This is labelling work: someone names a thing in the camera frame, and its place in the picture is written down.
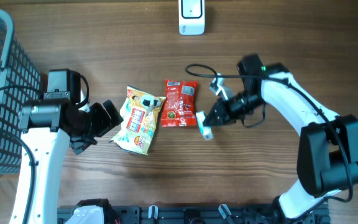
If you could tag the yellow wet wipes pack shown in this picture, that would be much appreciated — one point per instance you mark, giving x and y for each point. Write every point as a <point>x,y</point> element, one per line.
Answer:
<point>140,115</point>

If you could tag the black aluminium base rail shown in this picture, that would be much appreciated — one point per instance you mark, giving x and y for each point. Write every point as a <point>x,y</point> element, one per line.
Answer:
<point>182,214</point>

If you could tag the white barcode scanner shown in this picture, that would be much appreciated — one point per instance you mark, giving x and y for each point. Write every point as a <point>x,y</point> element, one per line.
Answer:
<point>191,17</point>

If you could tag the red snack bag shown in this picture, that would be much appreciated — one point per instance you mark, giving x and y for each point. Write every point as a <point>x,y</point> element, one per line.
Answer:
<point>179,106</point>

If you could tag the grey plastic shopping basket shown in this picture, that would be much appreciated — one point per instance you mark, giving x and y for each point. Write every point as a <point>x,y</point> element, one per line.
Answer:
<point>19,78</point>

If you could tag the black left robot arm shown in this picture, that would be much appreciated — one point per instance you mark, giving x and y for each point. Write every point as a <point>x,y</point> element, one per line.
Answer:
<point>59,120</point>

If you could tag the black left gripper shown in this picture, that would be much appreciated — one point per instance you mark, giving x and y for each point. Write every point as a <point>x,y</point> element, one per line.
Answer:
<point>105,124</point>

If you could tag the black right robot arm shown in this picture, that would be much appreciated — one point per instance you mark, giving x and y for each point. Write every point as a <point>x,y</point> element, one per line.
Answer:
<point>327,160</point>

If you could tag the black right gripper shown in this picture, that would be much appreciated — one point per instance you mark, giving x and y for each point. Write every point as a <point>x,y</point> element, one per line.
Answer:
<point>226,116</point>

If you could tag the green packet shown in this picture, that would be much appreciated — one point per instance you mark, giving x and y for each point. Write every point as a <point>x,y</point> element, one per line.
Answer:
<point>205,131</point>

